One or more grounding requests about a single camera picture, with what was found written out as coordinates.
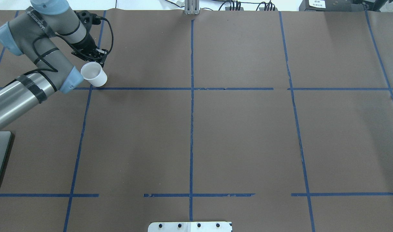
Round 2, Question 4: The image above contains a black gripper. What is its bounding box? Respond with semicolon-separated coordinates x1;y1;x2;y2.
71;34;108;65

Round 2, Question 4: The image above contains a white mug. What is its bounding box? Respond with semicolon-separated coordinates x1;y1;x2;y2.
81;62;108;88

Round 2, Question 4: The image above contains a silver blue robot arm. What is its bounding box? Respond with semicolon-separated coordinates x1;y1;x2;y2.
0;0;111;130

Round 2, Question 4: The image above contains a brown paper table cover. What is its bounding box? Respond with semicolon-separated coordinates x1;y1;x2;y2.
0;9;393;232

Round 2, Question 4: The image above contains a black mini computer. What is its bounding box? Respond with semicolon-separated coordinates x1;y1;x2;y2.
299;0;352;12

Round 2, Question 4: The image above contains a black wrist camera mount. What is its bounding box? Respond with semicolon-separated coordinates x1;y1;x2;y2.
74;10;102;33

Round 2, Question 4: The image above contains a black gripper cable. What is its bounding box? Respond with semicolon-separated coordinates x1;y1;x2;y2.
32;18;114;92

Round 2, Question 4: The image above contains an aluminium frame post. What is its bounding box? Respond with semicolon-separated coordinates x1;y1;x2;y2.
184;0;200;15

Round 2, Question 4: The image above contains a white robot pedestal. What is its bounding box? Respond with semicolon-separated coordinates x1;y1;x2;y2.
148;221;233;232

